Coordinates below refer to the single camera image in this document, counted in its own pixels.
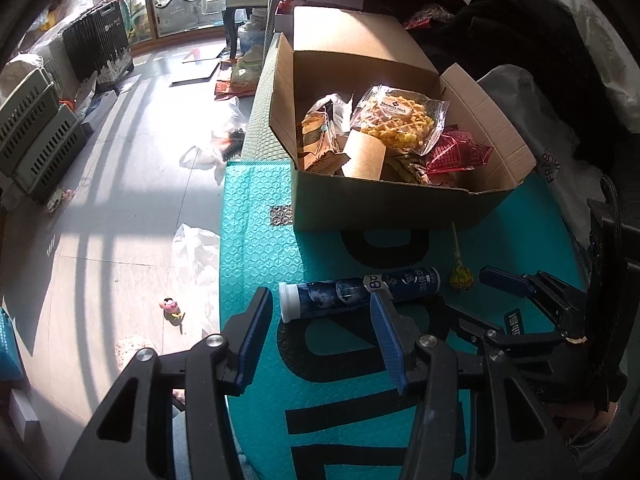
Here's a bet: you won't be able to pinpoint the stacked grey plastic baskets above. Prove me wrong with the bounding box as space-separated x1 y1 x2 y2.
0 67 56 161

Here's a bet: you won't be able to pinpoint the brown beige snack packet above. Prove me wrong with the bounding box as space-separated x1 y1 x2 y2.
297 105 351 173

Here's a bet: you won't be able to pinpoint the clear plastic packet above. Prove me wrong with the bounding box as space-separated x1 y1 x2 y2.
327 92 358 133

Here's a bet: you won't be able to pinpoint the crumpled clear plastic bag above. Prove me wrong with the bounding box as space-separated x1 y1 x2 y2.
179 97 251 186

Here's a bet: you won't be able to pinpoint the yellow lollipop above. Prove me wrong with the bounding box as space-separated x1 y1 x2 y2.
449 222 473 292

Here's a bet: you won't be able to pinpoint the red patterned packet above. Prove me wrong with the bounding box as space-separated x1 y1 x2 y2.
402 2 446 31

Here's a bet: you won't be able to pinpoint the pale green storage bag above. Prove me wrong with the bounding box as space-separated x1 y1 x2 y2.
152 0 208 23

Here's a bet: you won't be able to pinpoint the small pink toy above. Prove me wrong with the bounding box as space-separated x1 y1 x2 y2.
159 297 187 326

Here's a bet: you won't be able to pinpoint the teal bubble mailer mat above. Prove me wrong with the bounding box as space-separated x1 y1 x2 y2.
218 159 588 480

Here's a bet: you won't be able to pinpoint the dark red snack packet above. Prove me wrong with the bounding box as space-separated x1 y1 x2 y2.
427 127 496 176

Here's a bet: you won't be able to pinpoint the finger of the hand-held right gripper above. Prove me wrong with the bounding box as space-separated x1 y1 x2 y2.
479 266 588 341
434 299 585 362

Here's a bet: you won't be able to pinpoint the clear packet yellow snack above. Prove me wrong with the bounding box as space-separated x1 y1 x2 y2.
349 85 451 157

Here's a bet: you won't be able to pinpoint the flat cardboard sheet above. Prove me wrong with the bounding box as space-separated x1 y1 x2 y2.
172 47 226 86

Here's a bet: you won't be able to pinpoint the brown cardboard box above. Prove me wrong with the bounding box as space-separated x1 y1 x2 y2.
268 6 538 233

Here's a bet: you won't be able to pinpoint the green slotted crate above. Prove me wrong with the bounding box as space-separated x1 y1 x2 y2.
12 105 88 206

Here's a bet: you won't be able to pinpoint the crumpled white plastic bag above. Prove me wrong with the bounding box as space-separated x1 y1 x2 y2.
171 223 223 336

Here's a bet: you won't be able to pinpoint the yellow green snack bag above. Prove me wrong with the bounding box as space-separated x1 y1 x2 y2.
214 45 266 101

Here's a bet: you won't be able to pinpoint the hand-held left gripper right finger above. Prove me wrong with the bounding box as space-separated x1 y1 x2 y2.
369 290 581 480

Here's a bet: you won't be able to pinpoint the blue plastic bag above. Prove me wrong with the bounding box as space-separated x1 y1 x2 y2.
0 307 23 386

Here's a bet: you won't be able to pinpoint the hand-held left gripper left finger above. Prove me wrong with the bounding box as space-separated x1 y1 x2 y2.
60 287 275 480

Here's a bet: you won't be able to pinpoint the blue white tablet tube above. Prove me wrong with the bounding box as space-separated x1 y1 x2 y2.
278 266 441 323

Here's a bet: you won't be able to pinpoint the brown cardboard piece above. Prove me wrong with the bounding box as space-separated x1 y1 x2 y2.
342 130 388 181

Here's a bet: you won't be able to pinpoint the small white box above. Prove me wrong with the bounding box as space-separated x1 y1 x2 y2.
7 390 38 436

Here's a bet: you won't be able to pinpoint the cream puffer jacket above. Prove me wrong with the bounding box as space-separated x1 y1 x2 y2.
515 0 640 111

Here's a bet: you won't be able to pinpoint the black folding crate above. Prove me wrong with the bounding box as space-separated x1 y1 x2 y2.
62 0 135 86

